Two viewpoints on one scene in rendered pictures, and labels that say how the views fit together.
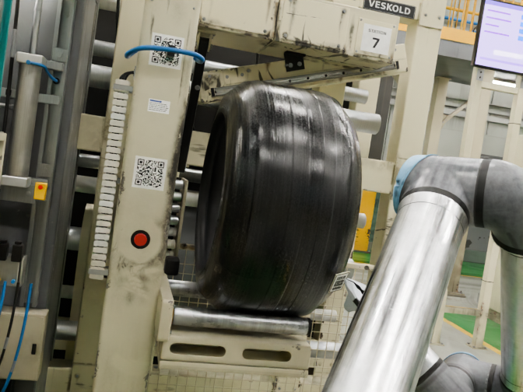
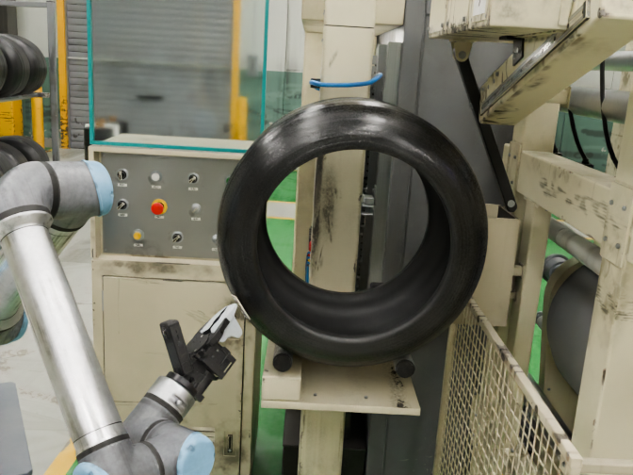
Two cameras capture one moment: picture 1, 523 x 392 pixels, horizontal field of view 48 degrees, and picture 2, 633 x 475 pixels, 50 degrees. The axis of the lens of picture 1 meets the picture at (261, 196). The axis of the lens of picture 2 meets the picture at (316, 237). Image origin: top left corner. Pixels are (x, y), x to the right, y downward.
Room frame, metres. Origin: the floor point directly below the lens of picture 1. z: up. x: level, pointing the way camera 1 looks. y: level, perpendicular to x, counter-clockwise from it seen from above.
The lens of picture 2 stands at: (1.80, -1.55, 1.56)
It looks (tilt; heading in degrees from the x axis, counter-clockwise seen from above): 14 degrees down; 102
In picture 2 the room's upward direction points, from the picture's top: 3 degrees clockwise
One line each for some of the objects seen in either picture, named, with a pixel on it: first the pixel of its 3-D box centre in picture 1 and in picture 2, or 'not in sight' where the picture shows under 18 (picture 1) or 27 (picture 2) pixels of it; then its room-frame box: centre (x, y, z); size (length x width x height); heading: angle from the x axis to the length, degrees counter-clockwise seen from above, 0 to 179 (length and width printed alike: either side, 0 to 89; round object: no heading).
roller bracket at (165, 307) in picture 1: (162, 299); not in sight; (1.51, 0.21, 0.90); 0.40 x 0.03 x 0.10; 13
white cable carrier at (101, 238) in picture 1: (111, 180); not in sight; (1.42, 0.36, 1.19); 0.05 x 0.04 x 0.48; 13
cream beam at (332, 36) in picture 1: (291, 29); (513, 1); (1.86, -0.02, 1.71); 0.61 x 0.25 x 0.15; 103
